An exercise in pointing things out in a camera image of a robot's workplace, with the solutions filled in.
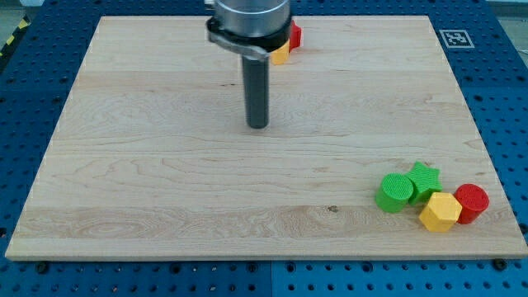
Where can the red cylinder block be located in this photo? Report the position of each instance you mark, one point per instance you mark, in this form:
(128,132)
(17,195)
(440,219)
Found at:
(474,201)

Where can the red block at back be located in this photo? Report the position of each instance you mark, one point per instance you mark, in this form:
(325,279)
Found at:
(295,36)

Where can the yellow block at back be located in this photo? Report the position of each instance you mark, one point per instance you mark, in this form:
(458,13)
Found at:
(281,55)

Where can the green cylinder block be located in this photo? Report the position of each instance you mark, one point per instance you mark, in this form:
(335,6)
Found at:
(394,192)

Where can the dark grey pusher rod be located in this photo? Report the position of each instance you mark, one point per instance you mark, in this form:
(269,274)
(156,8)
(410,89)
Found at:
(256,92)

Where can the yellow hexagon block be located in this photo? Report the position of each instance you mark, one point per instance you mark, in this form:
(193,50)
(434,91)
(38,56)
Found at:
(440,213)

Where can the wooden board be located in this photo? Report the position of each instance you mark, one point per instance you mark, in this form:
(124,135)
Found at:
(152,160)

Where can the white fiducial marker tag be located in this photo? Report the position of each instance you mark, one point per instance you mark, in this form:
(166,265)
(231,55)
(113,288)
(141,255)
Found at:
(456,39)

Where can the green star block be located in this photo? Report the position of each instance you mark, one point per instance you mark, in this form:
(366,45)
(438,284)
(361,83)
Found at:
(425,181)

